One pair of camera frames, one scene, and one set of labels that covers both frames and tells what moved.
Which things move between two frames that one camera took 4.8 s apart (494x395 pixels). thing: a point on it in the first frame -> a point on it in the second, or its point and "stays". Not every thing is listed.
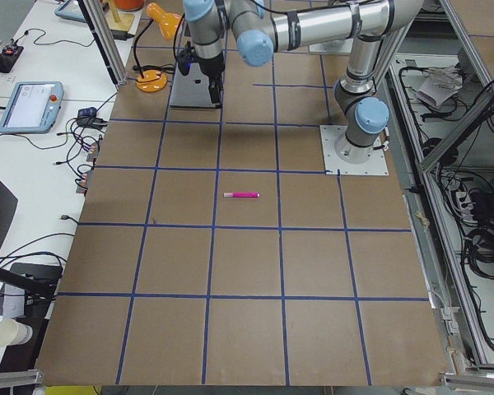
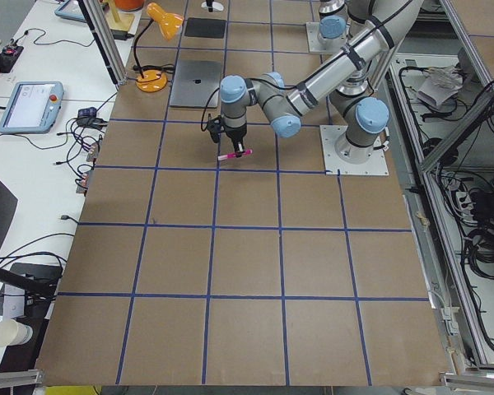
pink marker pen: [241, 195] -> [234, 154]
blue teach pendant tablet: [34, 108] stays
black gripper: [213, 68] -> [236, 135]
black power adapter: [121, 34] stays
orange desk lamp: [155, 81] stays
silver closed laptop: [192, 90] stays
